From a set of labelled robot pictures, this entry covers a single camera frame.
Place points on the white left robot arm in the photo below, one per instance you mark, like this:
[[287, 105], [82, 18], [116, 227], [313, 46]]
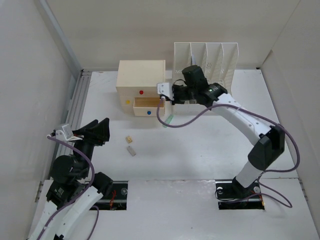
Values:
[[76, 186]]

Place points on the grey eraser block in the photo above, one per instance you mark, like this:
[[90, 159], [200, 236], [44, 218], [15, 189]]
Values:
[[131, 151]]

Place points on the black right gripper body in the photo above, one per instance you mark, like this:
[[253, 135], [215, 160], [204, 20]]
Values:
[[182, 94]]

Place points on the small tan eraser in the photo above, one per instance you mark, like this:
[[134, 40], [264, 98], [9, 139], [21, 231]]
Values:
[[129, 139]]

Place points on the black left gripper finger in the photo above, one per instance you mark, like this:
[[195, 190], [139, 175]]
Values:
[[81, 131], [102, 130]]

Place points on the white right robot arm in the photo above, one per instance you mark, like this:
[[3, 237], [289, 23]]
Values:
[[268, 141]]

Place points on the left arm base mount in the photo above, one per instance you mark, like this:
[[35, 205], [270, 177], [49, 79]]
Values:
[[116, 200]]

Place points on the aluminium frame rail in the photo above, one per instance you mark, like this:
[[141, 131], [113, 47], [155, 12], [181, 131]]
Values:
[[77, 102]]

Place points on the white plastic file organizer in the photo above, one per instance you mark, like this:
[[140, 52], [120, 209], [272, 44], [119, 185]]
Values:
[[217, 60]]

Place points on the beige wooden drawer cabinet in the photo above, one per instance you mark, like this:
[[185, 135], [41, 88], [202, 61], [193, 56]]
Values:
[[136, 86]]

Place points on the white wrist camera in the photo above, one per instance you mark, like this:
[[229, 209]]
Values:
[[165, 90], [63, 132]]

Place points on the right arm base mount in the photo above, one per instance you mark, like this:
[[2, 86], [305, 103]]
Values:
[[231, 196]]

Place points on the green highlighter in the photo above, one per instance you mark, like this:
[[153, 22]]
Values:
[[168, 120]]

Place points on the grey setup guide booklet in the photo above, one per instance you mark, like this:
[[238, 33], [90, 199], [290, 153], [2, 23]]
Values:
[[193, 60]]

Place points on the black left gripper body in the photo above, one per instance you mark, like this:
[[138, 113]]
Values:
[[87, 145]]

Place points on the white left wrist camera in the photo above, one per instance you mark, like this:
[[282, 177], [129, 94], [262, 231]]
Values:
[[63, 132]]

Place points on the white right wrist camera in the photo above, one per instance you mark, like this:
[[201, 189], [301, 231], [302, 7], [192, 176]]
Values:
[[165, 90]]

